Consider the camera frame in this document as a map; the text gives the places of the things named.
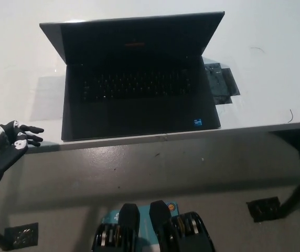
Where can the black floor tape patch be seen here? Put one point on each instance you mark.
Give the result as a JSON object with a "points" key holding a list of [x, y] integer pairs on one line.
{"points": [[262, 209], [22, 235]]}

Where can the blue intel sticker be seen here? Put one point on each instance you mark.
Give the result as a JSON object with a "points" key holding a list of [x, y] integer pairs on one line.
{"points": [[197, 124]]}

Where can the black tape patch on desk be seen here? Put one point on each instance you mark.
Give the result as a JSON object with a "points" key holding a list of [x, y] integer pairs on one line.
{"points": [[222, 84]]}

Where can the clear tape patch on desk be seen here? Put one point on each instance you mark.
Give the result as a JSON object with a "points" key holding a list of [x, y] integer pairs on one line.
{"points": [[47, 98]]}

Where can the black laptop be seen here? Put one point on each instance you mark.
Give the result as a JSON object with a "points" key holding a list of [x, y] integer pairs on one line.
{"points": [[139, 105]]}

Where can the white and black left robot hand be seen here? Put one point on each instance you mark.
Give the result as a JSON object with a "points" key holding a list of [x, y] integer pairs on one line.
{"points": [[5, 149]]}

